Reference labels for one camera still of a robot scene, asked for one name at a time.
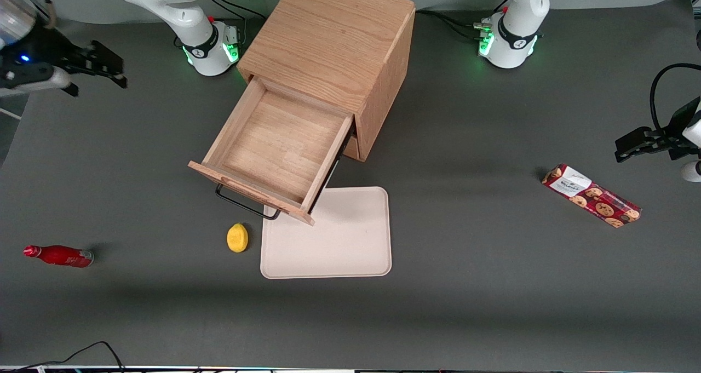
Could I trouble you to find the black cable on table edge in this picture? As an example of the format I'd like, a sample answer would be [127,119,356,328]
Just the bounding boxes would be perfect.
[0,341,125,373]

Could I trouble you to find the wooden drawer front panel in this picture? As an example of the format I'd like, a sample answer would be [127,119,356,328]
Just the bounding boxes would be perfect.
[342,134,361,162]

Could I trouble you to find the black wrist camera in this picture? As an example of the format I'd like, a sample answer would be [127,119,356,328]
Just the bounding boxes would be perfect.
[0,31,80,97]
[664,104,700,161]

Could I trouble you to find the black arm base cable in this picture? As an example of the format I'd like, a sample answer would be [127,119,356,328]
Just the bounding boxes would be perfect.
[415,9,489,31]
[210,0,267,41]
[433,13,487,43]

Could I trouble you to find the wooden drawer cabinet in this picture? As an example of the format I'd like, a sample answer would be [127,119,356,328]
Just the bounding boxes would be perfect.
[237,0,416,162]

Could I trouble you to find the black metal drawer handle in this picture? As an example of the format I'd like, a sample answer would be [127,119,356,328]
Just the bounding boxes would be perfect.
[215,182,281,221]

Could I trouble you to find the wooden drawer with deep tray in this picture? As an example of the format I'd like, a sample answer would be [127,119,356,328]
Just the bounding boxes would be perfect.
[188,76,355,227]

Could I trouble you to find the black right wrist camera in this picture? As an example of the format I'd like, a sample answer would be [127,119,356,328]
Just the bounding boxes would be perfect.
[0,31,80,97]

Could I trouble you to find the red cookie package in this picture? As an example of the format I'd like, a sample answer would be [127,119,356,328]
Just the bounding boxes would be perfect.
[541,163,642,229]

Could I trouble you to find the red bottle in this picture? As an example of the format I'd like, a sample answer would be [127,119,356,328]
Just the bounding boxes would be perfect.
[23,245,95,268]

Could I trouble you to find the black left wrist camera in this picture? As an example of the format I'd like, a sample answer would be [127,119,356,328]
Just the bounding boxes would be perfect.
[664,104,700,161]

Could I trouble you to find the black looped cable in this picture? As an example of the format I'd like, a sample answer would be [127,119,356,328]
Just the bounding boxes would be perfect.
[650,63,701,137]

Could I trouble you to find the beige rectangular tray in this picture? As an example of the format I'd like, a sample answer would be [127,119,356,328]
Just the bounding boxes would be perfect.
[260,186,393,280]

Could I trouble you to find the yellow lemon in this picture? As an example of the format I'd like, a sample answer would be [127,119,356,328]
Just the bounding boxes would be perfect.
[227,223,249,253]

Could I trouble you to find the black left arm base cable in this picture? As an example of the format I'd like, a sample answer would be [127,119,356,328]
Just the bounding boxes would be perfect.
[415,9,489,31]
[433,13,487,43]

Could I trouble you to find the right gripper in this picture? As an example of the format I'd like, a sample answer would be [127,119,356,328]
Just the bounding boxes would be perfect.
[0,40,128,97]

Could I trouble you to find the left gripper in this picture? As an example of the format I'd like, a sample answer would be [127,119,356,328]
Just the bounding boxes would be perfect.
[614,96,701,183]

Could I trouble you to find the black right arm base cable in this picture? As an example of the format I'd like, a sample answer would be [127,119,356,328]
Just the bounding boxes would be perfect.
[210,0,267,41]

